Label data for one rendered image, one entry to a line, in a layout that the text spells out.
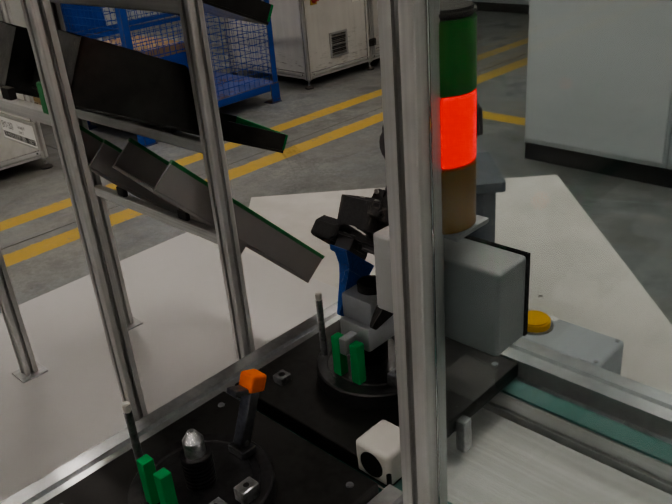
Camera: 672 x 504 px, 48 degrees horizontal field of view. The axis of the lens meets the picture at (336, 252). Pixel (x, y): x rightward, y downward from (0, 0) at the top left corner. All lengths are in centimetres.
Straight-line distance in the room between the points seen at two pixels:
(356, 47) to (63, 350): 551
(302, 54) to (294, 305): 502
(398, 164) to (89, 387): 76
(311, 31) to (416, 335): 567
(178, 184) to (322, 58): 541
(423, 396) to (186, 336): 69
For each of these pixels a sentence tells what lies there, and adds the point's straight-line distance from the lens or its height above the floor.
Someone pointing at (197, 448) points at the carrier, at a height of 104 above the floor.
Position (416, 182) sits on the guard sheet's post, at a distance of 51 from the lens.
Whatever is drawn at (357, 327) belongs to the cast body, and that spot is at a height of 105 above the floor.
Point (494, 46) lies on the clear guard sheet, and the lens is 46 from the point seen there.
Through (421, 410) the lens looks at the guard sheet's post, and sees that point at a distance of 61.
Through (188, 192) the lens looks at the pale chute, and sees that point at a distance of 92.
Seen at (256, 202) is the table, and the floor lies 86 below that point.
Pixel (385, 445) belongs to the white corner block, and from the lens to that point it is 77.
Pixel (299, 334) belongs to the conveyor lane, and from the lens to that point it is 100.
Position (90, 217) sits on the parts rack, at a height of 120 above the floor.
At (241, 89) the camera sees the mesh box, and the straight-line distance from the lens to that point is 567.
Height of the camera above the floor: 149
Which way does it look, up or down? 26 degrees down
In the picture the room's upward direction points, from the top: 5 degrees counter-clockwise
